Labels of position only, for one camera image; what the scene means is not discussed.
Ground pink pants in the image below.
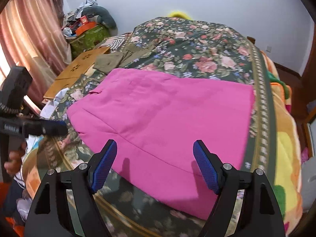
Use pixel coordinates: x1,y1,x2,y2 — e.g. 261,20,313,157
67,69,254,220

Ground person's left hand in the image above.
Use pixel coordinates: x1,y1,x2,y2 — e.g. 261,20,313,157
4,142,27,176

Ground white crumpled cloth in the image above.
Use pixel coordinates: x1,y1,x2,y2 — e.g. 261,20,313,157
40,88,69,119

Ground colourful fleece blanket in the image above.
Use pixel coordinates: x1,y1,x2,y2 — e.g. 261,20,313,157
261,52,303,236

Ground olive green garment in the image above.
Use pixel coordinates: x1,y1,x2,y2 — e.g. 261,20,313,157
93,44,156,74

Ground pink slipper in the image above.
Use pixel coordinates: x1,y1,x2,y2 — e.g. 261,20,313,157
301,147,309,164

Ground pink striped curtain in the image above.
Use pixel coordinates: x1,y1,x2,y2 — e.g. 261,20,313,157
1,0,72,105

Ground white cabinet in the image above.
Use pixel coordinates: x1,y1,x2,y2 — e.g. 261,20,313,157
301,118,316,212

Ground striped black white cloth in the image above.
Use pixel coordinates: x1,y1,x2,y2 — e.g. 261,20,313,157
99,34,127,53

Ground orange box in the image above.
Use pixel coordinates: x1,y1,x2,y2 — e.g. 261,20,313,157
75,22,97,36

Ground grey plush pillow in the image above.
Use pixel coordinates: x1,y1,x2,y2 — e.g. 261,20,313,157
81,6,117,29

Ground dark floral bedspread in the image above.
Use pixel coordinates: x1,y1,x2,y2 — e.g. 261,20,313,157
36,16,277,237

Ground wooden door frame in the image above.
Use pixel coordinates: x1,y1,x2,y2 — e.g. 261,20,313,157
294,30,315,120

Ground wooden bed post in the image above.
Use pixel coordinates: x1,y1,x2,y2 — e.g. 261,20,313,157
247,36,256,44

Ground yellow curved bed rail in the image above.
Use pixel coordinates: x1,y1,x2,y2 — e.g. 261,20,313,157
168,11,192,20

